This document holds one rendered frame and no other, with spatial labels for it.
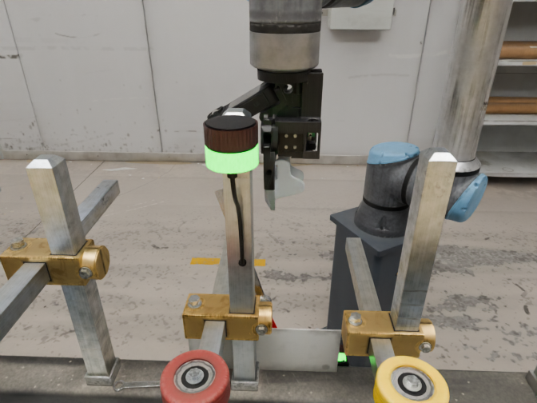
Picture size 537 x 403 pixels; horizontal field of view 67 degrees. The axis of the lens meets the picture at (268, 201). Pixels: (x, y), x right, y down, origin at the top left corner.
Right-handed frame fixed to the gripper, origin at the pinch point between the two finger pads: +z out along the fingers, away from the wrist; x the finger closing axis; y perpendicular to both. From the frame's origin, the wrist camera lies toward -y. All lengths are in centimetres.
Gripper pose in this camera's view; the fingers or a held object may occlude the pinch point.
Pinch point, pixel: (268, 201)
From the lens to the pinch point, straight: 63.2
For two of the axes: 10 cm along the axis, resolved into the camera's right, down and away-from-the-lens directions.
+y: 10.0, 0.2, -0.4
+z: 0.0, 8.8, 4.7
